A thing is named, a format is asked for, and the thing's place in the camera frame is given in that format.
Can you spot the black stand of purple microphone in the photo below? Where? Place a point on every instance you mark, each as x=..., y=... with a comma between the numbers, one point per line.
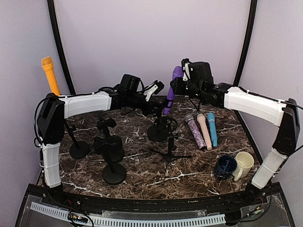
x=162, y=126

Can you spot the right black frame post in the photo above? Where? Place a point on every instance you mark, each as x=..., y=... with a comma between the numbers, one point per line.
x=246, y=42

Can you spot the left black frame post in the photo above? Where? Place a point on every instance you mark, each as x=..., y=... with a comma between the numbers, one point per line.
x=59, y=46

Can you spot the black stand of orange microphone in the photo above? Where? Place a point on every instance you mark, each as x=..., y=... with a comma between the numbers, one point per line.
x=79, y=149

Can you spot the black front rail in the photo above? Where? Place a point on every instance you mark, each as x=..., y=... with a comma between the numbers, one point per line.
x=227, y=203

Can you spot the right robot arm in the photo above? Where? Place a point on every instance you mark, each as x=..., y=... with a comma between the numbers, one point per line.
x=197, y=82

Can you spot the black stand of beige microphone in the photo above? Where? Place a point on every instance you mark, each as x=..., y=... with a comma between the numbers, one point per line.
x=111, y=145

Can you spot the white cable tray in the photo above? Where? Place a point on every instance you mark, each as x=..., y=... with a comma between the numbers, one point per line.
x=126, y=219

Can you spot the purple microphone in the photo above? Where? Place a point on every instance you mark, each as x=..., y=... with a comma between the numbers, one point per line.
x=177, y=73

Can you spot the beige microphone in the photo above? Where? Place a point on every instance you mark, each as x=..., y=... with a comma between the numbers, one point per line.
x=202, y=122

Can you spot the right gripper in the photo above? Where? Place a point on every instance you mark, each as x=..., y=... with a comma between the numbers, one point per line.
x=178, y=87

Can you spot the glitter silver-head microphone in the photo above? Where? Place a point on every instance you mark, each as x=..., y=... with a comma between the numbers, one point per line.
x=195, y=131

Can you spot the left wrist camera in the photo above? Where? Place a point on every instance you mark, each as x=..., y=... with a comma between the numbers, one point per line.
x=153, y=88

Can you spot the cream mug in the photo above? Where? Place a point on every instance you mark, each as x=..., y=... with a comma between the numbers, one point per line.
x=245, y=162

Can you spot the black frame post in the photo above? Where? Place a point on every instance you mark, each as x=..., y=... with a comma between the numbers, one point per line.
x=246, y=42
x=59, y=46

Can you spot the blue microphone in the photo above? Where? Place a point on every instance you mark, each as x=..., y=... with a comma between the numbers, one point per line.
x=212, y=127

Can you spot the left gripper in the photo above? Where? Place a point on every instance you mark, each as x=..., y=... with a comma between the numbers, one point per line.
x=152, y=103

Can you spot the black tripod shock-mount stand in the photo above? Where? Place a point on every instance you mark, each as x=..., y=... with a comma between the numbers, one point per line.
x=168, y=156

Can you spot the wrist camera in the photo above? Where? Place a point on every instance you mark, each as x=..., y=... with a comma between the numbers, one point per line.
x=153, y=88
x=184, y=64

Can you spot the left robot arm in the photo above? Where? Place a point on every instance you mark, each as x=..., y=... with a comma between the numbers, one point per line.
x=51, y=114

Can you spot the dark blue mug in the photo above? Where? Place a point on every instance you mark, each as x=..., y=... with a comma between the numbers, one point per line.
x=224, y=167

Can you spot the black stand of blue microphone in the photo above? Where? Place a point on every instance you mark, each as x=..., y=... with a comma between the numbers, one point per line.
x=113, y=173

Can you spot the orange microphone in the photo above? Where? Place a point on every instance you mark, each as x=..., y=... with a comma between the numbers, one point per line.
x=47, y=66

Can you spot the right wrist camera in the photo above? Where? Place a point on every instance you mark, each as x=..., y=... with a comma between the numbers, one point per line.
x=184, y=64

